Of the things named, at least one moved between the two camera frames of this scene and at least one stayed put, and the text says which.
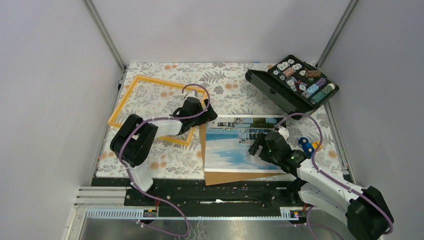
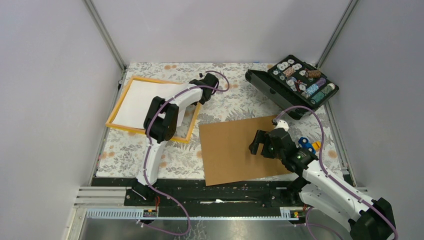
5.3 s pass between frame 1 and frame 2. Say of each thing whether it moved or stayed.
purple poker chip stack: stayed
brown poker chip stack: stayed
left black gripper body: moved
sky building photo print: moved
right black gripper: stayed
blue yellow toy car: stayed
